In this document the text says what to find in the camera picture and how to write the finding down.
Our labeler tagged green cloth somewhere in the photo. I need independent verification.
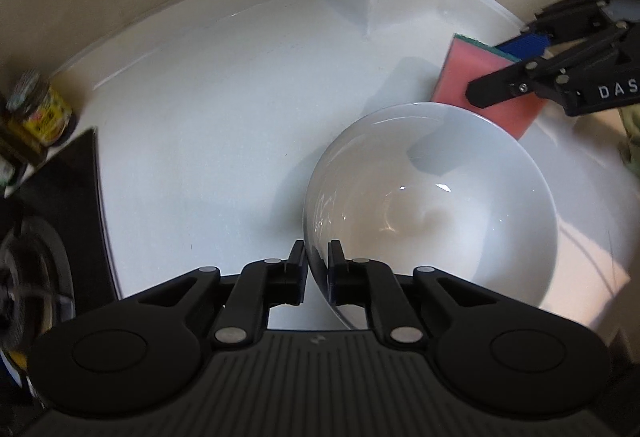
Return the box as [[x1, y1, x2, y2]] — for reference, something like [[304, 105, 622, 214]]
[[618, 104, 640, 177]]

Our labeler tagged jar with yellow label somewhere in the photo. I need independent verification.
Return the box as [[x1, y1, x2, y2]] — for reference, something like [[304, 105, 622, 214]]
[[6, 70, 77, 148]]

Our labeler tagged pink and green sponge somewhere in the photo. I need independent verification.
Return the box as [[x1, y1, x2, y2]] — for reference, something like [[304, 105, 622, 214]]
[[431, 34, 544, 139]]

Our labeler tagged black gas stove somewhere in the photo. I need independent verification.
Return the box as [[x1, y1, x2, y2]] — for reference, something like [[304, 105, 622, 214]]
[[1, 128, 122, 397]]

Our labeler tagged white ceramic bowl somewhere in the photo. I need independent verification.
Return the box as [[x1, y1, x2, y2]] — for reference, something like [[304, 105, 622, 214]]
[[304, 103, 559, 307]]

